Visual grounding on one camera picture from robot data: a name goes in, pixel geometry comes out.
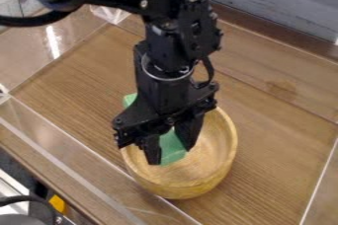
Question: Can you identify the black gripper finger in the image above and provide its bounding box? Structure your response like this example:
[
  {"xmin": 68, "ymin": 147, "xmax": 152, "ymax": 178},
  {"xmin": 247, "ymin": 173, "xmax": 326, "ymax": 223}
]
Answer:
[
  {"xmin": 141, "ymin": 134, "xmax": 163, "ymax": 165},
  {"xmin": 173, "ymin": 115, "xmax": 204, "ymax": 151}
]

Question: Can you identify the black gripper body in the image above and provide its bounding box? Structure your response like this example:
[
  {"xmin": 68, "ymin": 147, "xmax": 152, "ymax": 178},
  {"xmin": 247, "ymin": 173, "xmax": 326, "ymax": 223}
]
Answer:
[{"xmin": 112, "ymin": 42, "xmax": 219, "ymax": 148}]

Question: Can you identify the green rectangular block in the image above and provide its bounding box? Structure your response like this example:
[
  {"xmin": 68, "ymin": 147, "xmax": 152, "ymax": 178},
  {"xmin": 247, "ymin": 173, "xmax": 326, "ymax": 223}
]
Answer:
[{"xmin": 121, "ymin": 92, "xmax": 188, "ymax": 167}]

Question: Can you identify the brown wooden bowl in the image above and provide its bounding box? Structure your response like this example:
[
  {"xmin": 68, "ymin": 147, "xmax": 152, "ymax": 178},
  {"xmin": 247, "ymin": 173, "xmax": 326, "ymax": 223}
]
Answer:
[{"xmin": 120, "ymin": 108, "xmax": 238, "ymax": 199}]

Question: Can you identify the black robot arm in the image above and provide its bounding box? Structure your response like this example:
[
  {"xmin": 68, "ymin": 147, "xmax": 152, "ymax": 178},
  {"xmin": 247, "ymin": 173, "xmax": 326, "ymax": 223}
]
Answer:
[{"xmin": 0, "ymin": 0, "xmax": 223, "ymax": 165}]

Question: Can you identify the clear acrylic front barrier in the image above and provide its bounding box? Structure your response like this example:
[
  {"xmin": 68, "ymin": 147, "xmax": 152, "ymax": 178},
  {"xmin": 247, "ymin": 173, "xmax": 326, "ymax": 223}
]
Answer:
[{"xmin": 0, "ymin": 91, "xmax": 201, "ymax": 225}]

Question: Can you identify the yellow label sticker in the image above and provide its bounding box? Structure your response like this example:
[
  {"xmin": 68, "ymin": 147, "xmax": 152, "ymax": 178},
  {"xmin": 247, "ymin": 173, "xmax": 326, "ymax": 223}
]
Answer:
[{"xmin": 49, "ymin": 194, "xmax": 67, "ymax": 214}]

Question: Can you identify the clear acrylic corner bracket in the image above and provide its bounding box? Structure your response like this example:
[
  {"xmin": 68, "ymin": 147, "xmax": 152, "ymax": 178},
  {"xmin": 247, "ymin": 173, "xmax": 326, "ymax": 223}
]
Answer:
[{"xmin": 89, "ymin": 5, "xmax": 129, "ymax": 25}]

